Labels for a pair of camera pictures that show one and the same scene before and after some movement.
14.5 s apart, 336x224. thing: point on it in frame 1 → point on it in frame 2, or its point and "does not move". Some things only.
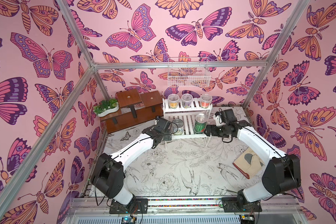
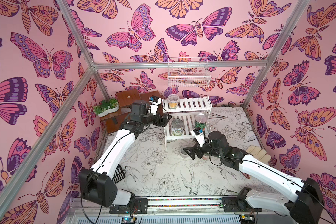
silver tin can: x=178 y=126 does not move
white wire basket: x=188 y=72 does not move
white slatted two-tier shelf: x=187 y=123 does not move
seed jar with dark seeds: x=186 y=100 → x=184 y=154
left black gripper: x=168 y=136 → x=163 y=122
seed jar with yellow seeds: x=173 y=99 does not move
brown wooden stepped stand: x=135 y=109 does not move
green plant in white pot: x=106 y=106 does not move
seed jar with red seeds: x=206 y=99 → x=206 y=157
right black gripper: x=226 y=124 → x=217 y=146
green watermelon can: x=200 y=124 does not move
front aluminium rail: x=96 y=210 does not move
